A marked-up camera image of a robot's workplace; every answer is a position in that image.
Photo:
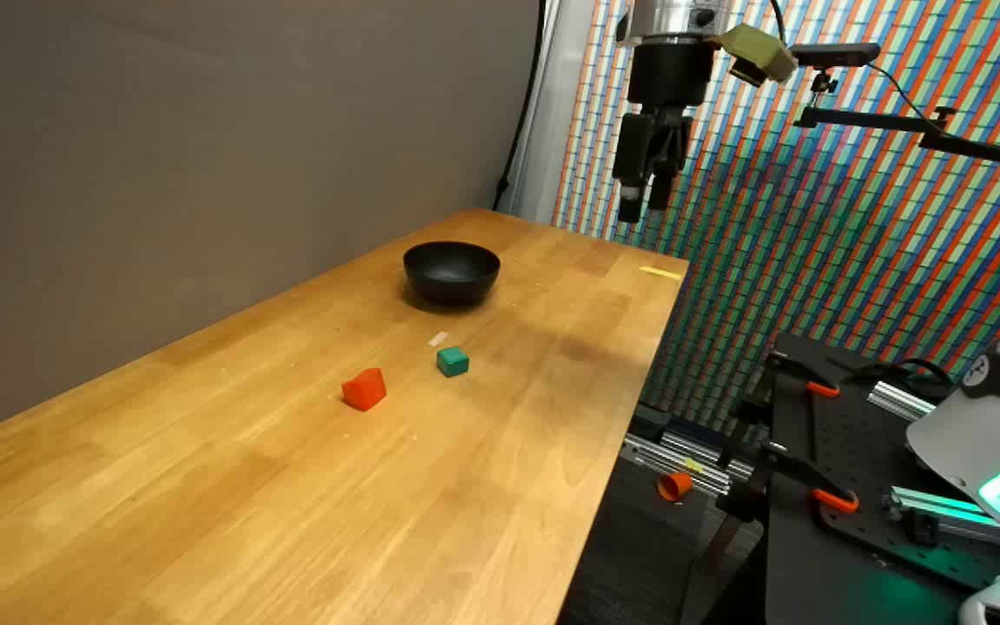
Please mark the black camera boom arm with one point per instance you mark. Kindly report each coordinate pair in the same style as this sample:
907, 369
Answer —
939, 133

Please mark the orange block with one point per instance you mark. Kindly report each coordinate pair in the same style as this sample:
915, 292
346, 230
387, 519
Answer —
365, 390

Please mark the colourful patterned backdrop panel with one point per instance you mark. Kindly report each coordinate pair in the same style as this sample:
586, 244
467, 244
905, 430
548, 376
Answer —
822, 244

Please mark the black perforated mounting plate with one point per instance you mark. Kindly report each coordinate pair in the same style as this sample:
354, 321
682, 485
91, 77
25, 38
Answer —
822, 555

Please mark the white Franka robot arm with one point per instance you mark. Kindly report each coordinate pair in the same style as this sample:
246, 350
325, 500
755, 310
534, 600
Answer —
986, 444

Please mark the black round bowl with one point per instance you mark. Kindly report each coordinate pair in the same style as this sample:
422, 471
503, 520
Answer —
452, 280

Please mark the black stereo camera bar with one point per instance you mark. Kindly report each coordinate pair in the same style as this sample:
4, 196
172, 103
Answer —
835, 53

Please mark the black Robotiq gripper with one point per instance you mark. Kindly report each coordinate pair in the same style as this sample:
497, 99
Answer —
670, 70

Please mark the olive wrist camera box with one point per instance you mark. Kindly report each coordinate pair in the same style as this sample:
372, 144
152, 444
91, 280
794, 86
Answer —
758, 53

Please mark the white curtain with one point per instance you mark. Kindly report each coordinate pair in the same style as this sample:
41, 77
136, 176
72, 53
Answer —
546, 114

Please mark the aluminium extrusion bar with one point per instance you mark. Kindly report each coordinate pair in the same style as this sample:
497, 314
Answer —
953, 510
692, 459
905, 400

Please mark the green block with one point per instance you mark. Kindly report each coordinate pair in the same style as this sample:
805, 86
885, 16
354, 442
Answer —
452, 362

